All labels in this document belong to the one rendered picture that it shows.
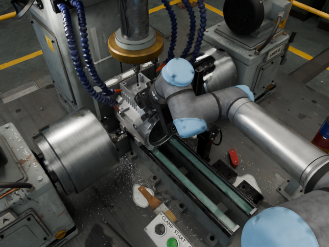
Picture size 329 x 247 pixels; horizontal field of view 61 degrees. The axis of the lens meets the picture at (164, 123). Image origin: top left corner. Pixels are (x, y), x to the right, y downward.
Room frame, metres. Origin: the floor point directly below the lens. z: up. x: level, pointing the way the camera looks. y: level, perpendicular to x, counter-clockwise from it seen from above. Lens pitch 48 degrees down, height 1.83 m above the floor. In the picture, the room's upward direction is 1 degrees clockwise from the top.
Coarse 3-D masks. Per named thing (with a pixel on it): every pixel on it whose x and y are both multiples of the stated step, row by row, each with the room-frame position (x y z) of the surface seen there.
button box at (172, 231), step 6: (156, 216) 0.34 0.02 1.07; (162, 216) 0.33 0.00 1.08; (150, 222) 0.32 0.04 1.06; (156, 222) 0.32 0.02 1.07; (162, 222) 0.32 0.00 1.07; (168, 222) 0.32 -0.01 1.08; (144, 228) 0.31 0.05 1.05; (150, 228) 0.31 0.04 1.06; (168, 228) 0.30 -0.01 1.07; (174, 228) 0.30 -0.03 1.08; (150, 234) 0.29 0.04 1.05; (156, 234) 0.29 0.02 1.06; (168, 234) 0.29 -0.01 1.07; (174, 234) 0.29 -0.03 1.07; (180, 234) 0.28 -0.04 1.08; (156, 240) 0.28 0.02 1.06; (162, 240) 0.27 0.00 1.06; (180, 240) 0.27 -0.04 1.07; (186, 240) 0.27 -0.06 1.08; (162, 246) 0.26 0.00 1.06; (180, 246) 0.26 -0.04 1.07; (186, 246) 0.25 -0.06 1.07; (192, 246) 0.25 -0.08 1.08
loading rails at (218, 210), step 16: (176, 144) 0.71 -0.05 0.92; (144, 160) 0.69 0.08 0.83; (160, 160) 0.62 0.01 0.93; (176, 160) 0.68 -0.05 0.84; (192, 160) 0.63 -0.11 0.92; (160, 176) 0.61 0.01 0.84; (176, 176) 0.55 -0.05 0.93; (192, 176) 0.61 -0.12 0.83; (208, 176) 0.56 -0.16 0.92; (176, 192) 0.53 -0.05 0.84; (192, 192) 0.49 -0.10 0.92; (208, 192) 0.54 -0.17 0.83; (224, 192) 0.50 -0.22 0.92; (240, 192) 0.49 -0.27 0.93; (176, 208) 0.48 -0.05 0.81; (192, 208) 0.47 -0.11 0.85; (208, 208) 0.43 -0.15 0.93; (224, 208) 0.47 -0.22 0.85; (240, 208) 0.44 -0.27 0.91; (256, 208) 0.43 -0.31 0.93; (208, 224) 0.41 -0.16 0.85; (224, 224) 0.37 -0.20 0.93; (240, 224) 0.42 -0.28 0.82; (208, 240) 0.36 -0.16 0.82; (224, 240) 0.35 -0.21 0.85
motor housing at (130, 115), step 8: (120, 104) 0.79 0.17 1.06; (128, 104) 0.78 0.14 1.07; (128, 112) 0.75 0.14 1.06; (136, 112) 0.74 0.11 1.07; (120, 120) 0.76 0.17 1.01; (128, 120) 0.72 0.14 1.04; (152, 120) 0.69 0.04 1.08; (128, 128) 0.72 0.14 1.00; (144, 128) 0.68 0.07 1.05; (152, 128) 0.77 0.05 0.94; (160, 128) 0.77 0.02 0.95; (136, 136) 0.68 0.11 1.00; (144, 136) 0.65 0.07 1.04; (152, 136) 0.73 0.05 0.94; (160, 136) 0.73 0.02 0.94; (168, 136) 0.73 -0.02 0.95; (144, 144) 0.65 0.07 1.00; (152, 144) 0.67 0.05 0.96; (160, 144) 0.69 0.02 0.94
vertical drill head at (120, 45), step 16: (128, 0) 0.77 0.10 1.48; (144, 0) 0.78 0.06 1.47; (128, 16) 0.77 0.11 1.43; (144, 16) 0.78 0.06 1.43; (128, 32) 0.77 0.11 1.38; (144, 32) 0.78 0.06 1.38; (112, 48) 0.76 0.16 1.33; (128, 48) 0.75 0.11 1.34; (144, 48) 0.75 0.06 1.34; (160, 48) 0.77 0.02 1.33
